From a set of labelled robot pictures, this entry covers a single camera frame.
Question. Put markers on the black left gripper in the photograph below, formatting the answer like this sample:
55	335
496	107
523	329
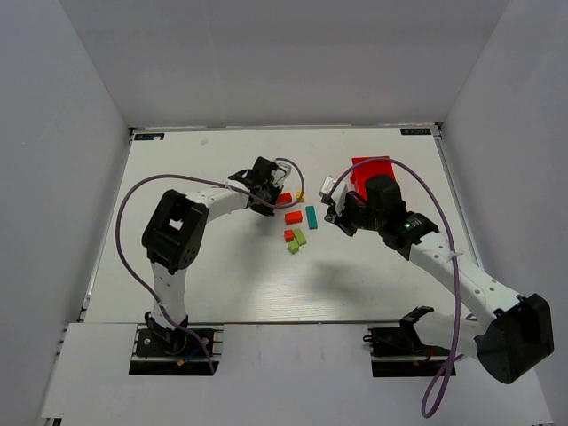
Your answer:
264	195

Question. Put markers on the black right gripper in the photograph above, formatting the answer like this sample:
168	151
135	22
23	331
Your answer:
339	215

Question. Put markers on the teal long block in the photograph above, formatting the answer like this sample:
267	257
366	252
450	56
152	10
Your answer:
311	217

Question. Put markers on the red long block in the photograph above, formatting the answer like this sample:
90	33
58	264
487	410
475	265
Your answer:
284	199

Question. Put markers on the red plastic tray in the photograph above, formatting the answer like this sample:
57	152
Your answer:
362	174

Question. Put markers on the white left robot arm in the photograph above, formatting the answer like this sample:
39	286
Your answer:
173	236

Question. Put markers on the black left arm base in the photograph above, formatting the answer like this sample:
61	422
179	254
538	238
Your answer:
151	356

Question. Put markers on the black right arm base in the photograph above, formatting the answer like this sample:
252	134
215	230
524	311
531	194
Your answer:
398	352

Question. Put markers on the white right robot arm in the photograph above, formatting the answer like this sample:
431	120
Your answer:
509	334

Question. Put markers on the red wide block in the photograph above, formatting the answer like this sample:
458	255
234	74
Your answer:
293	217

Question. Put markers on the light green long block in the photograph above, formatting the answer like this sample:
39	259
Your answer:
299	237

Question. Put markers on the orange square block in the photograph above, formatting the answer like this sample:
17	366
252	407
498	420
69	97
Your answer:
289	235

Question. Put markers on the light green small block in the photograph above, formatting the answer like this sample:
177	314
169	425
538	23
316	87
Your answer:
293	247

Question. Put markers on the right corner label sticker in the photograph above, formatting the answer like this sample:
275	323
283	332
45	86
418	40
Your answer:
415	131

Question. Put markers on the corner label sticker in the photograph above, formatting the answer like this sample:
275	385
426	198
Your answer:
415	131
149	136

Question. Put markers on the left corner label sticker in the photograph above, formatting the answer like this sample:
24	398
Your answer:
149	136

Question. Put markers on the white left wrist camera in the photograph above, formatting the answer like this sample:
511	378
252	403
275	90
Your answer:
282	172

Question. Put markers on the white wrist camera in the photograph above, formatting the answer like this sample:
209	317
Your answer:
333	194
282	172

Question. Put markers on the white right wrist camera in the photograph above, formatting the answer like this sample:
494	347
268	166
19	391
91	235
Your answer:
333	194

